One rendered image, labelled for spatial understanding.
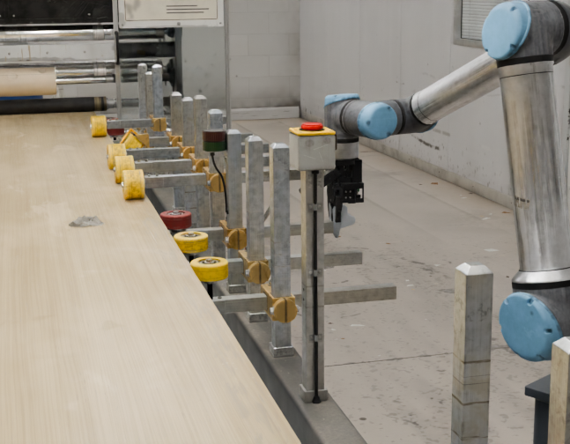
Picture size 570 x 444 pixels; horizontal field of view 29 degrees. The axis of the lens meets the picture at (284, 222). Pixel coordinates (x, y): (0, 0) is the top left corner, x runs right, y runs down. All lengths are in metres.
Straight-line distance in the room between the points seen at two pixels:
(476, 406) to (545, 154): 1.01
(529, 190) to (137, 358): 0.92
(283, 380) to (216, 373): 0.54
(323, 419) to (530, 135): 0.72
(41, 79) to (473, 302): 3.84
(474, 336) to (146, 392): 0.53
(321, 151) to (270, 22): 9.76
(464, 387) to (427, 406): 2.61
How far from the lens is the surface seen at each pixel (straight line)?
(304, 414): 2.06
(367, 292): 2.41
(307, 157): 1.96
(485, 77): 2.57
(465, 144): 7.85
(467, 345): 1.33
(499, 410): 3.95
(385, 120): 2.71
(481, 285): 1.31
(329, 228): 2.88
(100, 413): 1.57
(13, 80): 4.98
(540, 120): 2.28
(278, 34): 11.74
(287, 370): 2.27
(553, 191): 2.29
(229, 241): 2.75
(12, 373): 1.75
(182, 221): 2.76
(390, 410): 3.91
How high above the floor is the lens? 1.49
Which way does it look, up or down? 13 degrees down
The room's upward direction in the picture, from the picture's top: 1 degrees counter-clockwise
